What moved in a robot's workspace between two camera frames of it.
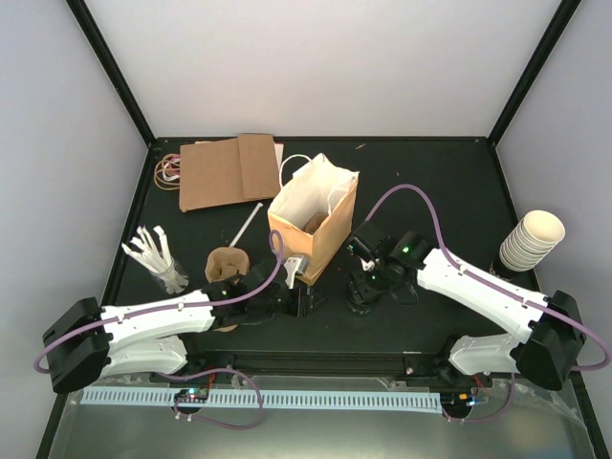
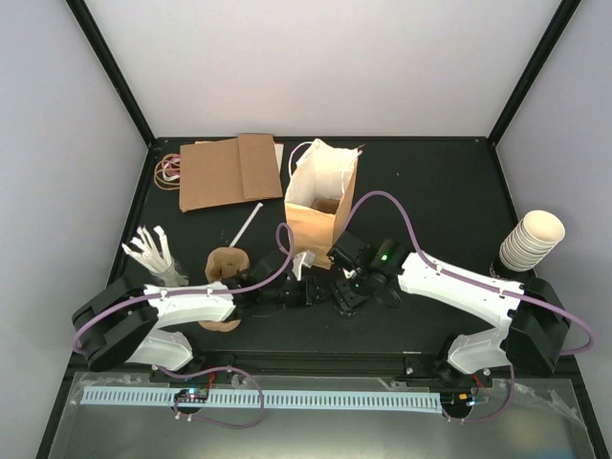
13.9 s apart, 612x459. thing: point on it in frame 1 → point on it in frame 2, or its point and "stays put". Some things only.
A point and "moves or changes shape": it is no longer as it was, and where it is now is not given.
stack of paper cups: [530, 240] stays put
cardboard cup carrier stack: [225, 263] stays put
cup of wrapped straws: [163, 267] stays put
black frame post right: [562, 18] stays put
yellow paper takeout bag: [313, 219] moves or changes shape
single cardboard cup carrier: [315, 222] → [327, 206]
